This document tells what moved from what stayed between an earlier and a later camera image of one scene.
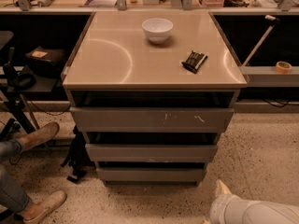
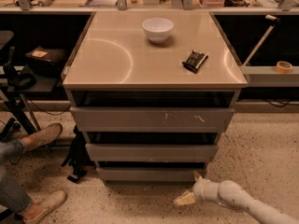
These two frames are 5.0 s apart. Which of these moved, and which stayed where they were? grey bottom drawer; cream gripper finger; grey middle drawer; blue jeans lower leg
Moved: cream gripper finger
Stayed: blue jeans lower leg; grey bottom drawer; grey middle drawer
